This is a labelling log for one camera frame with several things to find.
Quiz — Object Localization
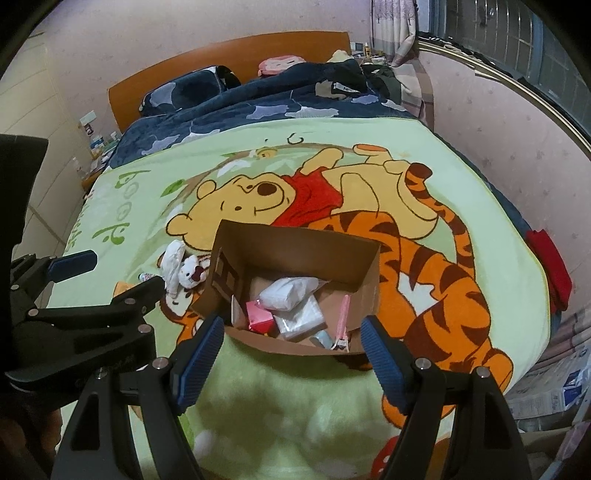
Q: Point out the orange cartoon paper box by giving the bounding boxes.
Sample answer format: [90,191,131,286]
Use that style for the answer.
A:
[112,281,134,297]

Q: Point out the white cloth bundle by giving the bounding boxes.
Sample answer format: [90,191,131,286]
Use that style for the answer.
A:
[160,240,185,298]

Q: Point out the white plush dog toy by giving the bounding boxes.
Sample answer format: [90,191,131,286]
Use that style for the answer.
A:
[178,255,211,290]

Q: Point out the pink red small box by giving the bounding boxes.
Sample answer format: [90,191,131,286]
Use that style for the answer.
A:
[245,301,276,336]

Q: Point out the pink comb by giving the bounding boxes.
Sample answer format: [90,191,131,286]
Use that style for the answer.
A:
[332,294,351,352]

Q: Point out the white plastic bag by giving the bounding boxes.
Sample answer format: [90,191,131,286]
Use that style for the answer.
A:
[256,277,327,312]

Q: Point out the clear plastic packet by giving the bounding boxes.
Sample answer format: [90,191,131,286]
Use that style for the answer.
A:
[273,295,325,341]

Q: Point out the bedside clutter items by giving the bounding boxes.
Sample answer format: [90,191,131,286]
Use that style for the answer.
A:
[71,110,119,191]

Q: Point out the Winnie the Pooh green blanket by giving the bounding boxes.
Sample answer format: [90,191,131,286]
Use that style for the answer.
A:
[49,116,550,479]

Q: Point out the brown cardboard box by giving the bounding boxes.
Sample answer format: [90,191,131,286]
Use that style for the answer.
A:
[191,220,380,356]

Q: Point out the red cloth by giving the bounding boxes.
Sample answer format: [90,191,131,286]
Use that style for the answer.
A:
[526,230,573,313]

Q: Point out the navy pillow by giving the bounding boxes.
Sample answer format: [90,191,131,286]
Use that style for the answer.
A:
[138,65,242,117]

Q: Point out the orange wooden headboard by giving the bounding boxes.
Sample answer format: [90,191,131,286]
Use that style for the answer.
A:
[108,31,351,131]

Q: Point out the navy leaf pattern quilt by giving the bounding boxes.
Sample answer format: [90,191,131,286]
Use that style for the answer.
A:
[108,59,411,169]

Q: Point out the curtain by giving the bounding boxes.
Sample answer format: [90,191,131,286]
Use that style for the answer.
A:
[370,0,418,67]

